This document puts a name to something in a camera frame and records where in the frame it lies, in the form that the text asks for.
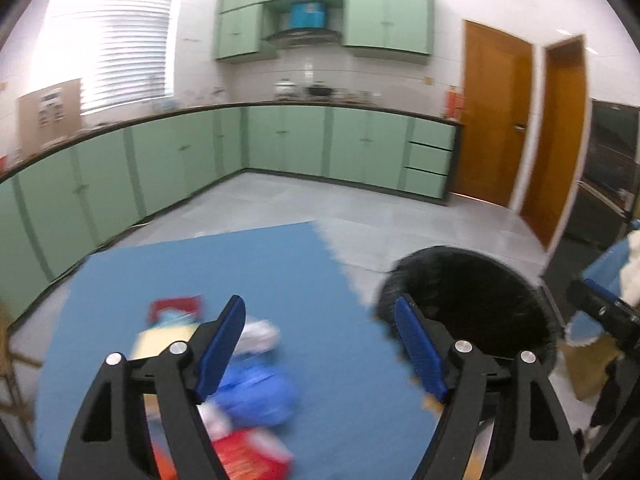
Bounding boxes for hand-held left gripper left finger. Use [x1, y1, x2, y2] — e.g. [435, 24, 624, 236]
[57, 294, 247, 480]

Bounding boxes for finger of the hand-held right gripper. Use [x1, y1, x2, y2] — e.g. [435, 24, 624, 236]
[582, 352, 640, 478]
[566, 279, 640, 351]

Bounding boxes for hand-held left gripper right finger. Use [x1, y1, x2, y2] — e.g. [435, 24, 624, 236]
[394, 295, 586, 480]

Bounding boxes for white tissue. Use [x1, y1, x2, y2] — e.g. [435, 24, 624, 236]
[235, 318, 282, 357]

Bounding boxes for teal packet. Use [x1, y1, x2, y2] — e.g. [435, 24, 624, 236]
[160, 310, 197, 327]

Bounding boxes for blue plastic bag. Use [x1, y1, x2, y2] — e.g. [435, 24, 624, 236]
[215, 356, 302, 429]

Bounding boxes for red snack packet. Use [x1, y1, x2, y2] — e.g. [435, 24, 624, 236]
[149, 295, 204, 323]

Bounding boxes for black trash bin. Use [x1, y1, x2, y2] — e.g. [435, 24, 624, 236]
[372, 246, 560, 396]

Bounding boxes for red paper cup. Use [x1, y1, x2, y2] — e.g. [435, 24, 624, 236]
[210, 427, 297, 480]

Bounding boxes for brown cardboard board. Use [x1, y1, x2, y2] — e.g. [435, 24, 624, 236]
[561, 332, 627, 402]

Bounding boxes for blue foam piece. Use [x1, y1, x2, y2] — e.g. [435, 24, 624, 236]
[564, 236, 640, 347]

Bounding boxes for blue foam mat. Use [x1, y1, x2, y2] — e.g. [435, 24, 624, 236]
[32, 221, 446, 480]

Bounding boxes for dark glass cabinet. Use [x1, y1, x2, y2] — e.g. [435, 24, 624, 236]
[544, 98, 640, 302]

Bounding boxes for green drawer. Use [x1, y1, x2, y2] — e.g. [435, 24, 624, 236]
[403, 166, 449, 199]
[409, 118, 457, 151]
[406, 143, 454, 176]

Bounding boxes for open wooden door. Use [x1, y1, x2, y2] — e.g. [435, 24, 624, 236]
[519, 35, 589, 249]

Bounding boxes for green base cabinets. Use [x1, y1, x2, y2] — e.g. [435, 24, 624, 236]
[0, 104, 460, 322]

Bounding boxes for wooden chair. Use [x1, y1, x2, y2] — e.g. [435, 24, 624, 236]
[0, 300, 42, 453]

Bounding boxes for closed wooden door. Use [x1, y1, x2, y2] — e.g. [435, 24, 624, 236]
[451, 18, 534, 209]

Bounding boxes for cardboard box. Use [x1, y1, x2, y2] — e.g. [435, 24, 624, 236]
[17, 78, 84, 149]

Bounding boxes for range hood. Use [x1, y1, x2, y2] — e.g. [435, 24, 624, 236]
[260, 27, 342, 49]

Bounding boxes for white window blind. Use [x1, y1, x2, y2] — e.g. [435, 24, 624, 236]
[44, 0, 182, 117]

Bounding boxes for blue box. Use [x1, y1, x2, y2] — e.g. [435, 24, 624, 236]
[289, 2, 329, 29]

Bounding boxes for green wall cabinets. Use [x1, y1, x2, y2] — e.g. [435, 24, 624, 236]
[215, 0, 435, 66]

